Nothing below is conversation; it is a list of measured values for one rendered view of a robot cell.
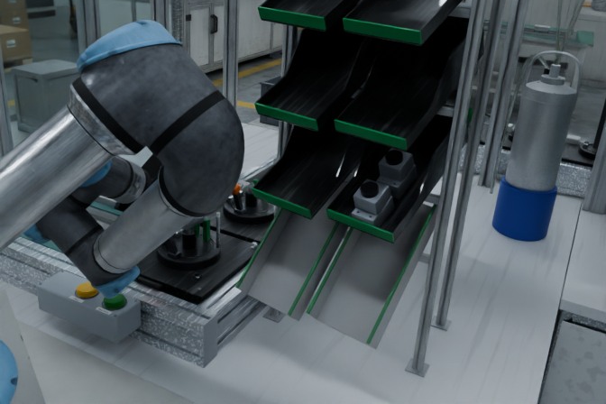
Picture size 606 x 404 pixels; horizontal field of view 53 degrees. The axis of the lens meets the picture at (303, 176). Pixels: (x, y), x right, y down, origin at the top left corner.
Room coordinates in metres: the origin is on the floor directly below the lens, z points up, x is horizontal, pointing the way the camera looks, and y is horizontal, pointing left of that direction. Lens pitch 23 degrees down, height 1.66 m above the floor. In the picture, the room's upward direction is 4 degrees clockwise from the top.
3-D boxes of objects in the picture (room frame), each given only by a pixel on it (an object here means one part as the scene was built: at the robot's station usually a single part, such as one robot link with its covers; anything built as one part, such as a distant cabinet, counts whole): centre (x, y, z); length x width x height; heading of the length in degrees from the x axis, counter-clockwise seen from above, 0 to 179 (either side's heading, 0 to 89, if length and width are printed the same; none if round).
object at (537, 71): (6.19, -2.29, 0.40); 0.61 x 0.41 x 0.22; 65
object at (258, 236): (1.39, 0.13, 1.01); 0.24 x 0.24 x 0.13; 64
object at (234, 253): (1.16, 0.24, 0.96); 0.24 x 0.24 x 0.02; 64
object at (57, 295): (1.00, 0.41, 0.93); 0.21 x 0.07 x 0.06; 64
